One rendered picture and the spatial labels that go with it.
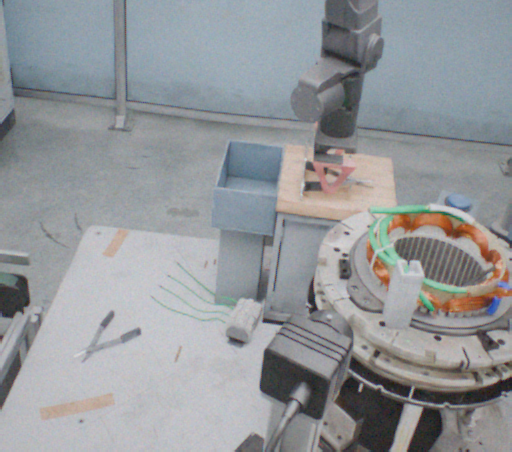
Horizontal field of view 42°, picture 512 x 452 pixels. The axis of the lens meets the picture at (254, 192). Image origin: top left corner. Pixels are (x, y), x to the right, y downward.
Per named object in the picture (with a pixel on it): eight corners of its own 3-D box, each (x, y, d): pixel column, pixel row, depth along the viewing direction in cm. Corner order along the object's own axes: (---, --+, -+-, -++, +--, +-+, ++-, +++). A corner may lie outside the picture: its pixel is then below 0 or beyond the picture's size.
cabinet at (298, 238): (262, 323, 127) (277, 211, 112) (271, 261, 142) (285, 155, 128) (364, 338, 126) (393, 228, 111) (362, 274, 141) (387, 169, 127)
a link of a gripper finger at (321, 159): (307, 199, 109) (314, 150, 103) (309, 174, 114) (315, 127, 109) (349, 204, 108) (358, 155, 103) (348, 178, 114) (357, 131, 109)
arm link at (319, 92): (386, 33, 96) (338, 16, 101) (340, 56, 89) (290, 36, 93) (373, 107, 103) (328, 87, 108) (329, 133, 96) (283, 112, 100)
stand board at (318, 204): (275, 211, 112) (277, 200, 111) (284, 154, 128) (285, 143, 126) (395, 228, 111) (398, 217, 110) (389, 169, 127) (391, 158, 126)
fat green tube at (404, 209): (366, 220, 95) (369, 209, 94) (364, 204, 98) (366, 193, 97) (469, 230, 95) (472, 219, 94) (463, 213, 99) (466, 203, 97)
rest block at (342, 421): (332, 414, 106) (338, 392, 103) (358, 438, 103) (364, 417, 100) (312, 428, 103) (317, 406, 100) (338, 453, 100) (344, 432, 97)
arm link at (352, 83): (374, 64, 101) (343, 52, 104) (347, 78, 97) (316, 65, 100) (366, 104, 105) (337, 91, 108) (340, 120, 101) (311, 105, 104)
